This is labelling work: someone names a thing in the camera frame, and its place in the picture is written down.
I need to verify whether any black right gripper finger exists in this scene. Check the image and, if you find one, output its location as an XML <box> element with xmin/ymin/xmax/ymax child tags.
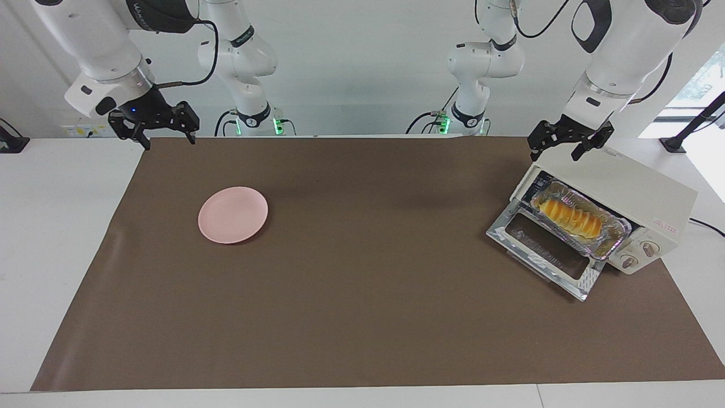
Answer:
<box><xmin>109</xmin><ymin>111</ymin><xmax>151</xmax><ymax>151</ymax></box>
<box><xmin>177</xmin><ymin>101</ymin><xmax>200</xmax><ymax>145</ymax></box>

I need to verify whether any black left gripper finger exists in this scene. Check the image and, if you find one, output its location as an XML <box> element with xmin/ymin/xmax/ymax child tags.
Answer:
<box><xmin>571</xmin><ymin>126</ymin><xmax>615</xmax><ymax>162</ymax></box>
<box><xmin>528</xmin><ymin>121</ymin><xmax>560</xmax><ymax>162</ymax></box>

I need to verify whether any golden bread loaf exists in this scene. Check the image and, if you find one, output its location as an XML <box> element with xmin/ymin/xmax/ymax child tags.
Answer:
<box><xmin>539</xmin><ymin>198</ymin><xmax>604</xmax><ymax>238</ymax></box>

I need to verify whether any aluminium foil tray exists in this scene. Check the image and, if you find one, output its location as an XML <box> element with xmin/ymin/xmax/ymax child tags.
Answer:
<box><xmin>530</xmin><ymin>178</ymin><xmax>633</xmax><ymax>262</ymax></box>

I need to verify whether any metal oven rack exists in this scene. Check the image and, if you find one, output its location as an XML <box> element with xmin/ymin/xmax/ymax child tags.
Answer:
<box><xmin>522</xmin><ymin>172</ymin><xmax>553</xmax><ymax>198</ymax></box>

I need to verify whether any cream toaster oven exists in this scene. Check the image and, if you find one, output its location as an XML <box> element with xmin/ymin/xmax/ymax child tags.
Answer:
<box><xmin>510</xmin><ymin>144</ymin><xmax>698</xmax><ymax>275</ymax></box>

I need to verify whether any glass oven door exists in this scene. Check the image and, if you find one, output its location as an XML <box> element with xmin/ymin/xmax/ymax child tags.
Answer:
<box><xmin>486</xmin><ymin>198</ymin><xmax>608</xmax><ymax>301</ymax></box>

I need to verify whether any black pole stand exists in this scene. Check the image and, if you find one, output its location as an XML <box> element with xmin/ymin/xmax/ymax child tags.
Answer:
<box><xmin>660</xmin><ymin>91</ymin><xmax>725</xmax><ymax>154</ymax></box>

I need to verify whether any pink round plate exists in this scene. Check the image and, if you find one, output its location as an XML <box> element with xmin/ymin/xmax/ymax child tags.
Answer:
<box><xmin>198</xmin><ymin>186</ymin><xmax>269</xmax><ymax>245</ymax></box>

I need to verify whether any black clamp stand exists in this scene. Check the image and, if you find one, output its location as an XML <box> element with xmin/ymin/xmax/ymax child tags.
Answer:
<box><xmin>0</xmin><ymin>118</ymin><xmax>30</xmax><ymax>154</ymax></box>

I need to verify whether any brown table mat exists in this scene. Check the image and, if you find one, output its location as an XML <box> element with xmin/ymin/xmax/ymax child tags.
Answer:
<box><xmin>30</xmin><ymin>136</ymin><xmax>725</xmax><ymax>392</ymax></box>

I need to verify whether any black right base cable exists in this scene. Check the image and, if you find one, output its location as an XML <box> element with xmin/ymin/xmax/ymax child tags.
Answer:
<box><xmin>214</xmin><ymin>109</ymin><xmax>237</xmax><ymax>137</ymax></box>

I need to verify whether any black base cable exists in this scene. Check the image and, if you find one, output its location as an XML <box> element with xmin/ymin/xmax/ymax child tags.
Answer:
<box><xmin>405</xmin><ymin>86</ymin><xmax>460</xmax><ymax>135</ymax></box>
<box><xmin>214</xmin><ymin>109</ymin><xmax>237</xmax><ymax>137</ymax></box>

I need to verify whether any white wall socket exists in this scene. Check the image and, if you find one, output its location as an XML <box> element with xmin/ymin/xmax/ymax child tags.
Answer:
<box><xmin>61</xmin><ymin>124</ymin><xmax>114</xmax><ymax>138</ymax></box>

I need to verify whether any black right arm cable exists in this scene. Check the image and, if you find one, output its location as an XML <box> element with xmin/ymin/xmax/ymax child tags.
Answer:
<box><xmin>156</xmin><ymin>19</ymin><xmax>220</xmax><ymax>88</ymax></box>

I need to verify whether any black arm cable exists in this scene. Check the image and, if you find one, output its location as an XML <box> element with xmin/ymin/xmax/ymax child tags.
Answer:
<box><xmin>156</xmin><ymin>19</ymin><xmax>220</xmax><ymax>88</ymax></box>
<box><xmin>475</xmin><ymin>0</ymin><xmax>574</xmax><ymax>40</ymax></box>

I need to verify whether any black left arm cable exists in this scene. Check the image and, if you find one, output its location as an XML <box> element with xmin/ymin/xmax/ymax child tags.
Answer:
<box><xmin>475</xmin><ymin>0</ymin><xmax>574</xmax><ymax>40</ymax></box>

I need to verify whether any black left base cable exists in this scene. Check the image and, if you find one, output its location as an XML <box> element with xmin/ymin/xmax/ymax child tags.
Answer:
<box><xmin>405</xmin><ymin>86</ymin><xmax>460</xmax><ymax>135</ymax></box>

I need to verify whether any black oven power cable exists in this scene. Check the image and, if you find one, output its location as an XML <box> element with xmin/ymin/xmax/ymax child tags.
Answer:
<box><xmin>688</xmin><ymin>217</ymin><xmax>725</xmax><ymax>237</ymax></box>

